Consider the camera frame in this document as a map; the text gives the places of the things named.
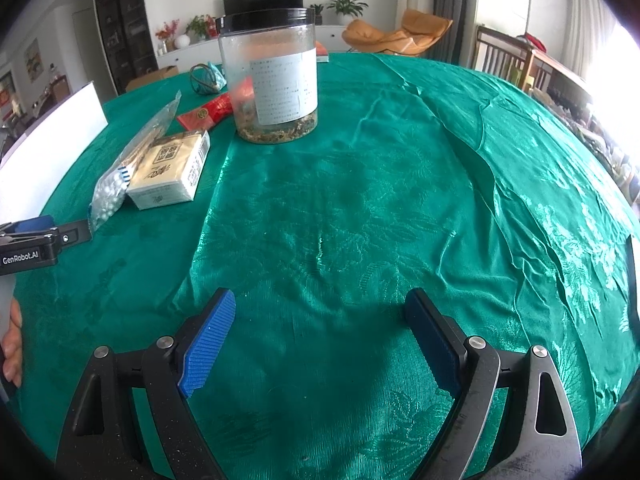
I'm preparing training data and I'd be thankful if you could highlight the orange lounge chair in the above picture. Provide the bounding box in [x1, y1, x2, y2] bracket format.
[341, 8, 454, 58]

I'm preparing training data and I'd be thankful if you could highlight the black display shelf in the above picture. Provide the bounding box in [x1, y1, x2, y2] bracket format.
[91, 0, 158, 96]

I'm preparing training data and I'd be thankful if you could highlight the person's left hand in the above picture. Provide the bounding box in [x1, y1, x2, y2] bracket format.
[0, 299, 23, 390]

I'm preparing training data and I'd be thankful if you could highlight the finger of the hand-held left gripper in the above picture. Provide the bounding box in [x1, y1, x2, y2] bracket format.
[0, 215, 93, 248]

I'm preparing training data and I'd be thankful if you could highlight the white sheer curtain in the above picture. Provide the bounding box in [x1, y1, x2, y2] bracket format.
[565, 0, 616, 81]

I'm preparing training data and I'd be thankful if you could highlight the white board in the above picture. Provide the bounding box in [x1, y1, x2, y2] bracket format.
[0, 81, 109, 226]

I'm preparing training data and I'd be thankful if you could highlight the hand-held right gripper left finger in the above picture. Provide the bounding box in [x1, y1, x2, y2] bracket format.
[54, 287, 237, 480]

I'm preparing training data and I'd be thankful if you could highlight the plastic bag of white beads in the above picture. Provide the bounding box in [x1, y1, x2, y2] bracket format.
[87, 90, 182, 233]

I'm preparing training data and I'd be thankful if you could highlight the large green potted plant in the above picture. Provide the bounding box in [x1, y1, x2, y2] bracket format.
[326, 0, 368, 26]

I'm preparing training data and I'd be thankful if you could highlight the white low cabinet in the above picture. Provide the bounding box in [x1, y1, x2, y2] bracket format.
[156, 24, 351, 71]

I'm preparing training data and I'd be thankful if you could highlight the clear plastic jar black lid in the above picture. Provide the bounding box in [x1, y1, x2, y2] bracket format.
[216, 7, 320, 146]

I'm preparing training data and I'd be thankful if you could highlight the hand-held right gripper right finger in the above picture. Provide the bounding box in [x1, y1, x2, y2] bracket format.
[404, 287, 583, 480]

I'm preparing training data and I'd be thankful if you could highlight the white tissue pack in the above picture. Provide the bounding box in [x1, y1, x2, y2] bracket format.
[125, 129, 211, 211]

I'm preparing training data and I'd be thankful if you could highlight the green patterned tablecloth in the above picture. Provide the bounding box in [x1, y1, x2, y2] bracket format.
[10, 51, 638, 480]

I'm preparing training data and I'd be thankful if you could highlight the cardboard box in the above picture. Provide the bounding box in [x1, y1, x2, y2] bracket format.
[125, 65, 180, 93]

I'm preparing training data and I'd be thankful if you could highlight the framed wall picture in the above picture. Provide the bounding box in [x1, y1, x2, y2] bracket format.
[22, 37, 42, 83]

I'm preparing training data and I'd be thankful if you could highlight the red packet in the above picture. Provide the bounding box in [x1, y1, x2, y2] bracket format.
[176, 80, 256, 131]

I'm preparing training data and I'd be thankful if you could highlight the wooden chair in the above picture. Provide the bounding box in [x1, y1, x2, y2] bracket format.
[472, 25, 588, 96]

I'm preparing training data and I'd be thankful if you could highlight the red flower bouquet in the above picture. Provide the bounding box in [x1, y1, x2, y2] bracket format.
[155, 20, 180, 53]

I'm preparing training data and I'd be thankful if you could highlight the leafy potted plant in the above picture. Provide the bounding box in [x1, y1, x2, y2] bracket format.
[185, 14, 211, 41]

